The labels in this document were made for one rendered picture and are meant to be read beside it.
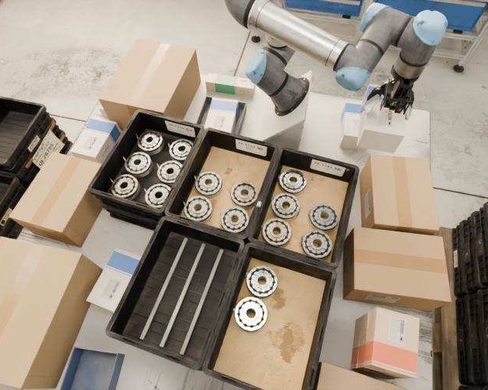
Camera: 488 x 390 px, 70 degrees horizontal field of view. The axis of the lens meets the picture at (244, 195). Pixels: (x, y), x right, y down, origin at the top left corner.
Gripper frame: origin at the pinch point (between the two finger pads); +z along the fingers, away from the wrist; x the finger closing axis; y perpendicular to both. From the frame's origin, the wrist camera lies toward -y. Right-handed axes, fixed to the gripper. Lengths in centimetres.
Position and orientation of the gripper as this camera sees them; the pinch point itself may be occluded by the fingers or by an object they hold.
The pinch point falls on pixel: (383, 114)
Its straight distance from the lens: 124.5
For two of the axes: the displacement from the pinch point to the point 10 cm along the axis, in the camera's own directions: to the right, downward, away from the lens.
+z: 0.2, 4.7, 8.8
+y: -2.4, 8.6, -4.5
